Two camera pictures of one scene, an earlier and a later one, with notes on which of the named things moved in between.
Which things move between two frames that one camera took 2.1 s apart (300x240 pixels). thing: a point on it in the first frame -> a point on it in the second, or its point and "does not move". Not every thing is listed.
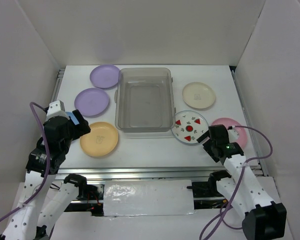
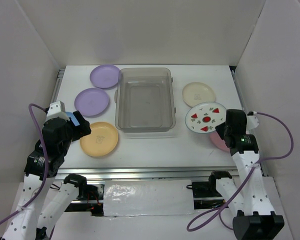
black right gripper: (206, 147) -> (219, 129)
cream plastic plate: (198, 95) does not move
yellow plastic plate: (101, 140) does not move
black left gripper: (83, 128) does not move
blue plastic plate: (73, 118) does not move
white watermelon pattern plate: (189, 126) -> (203, 117)
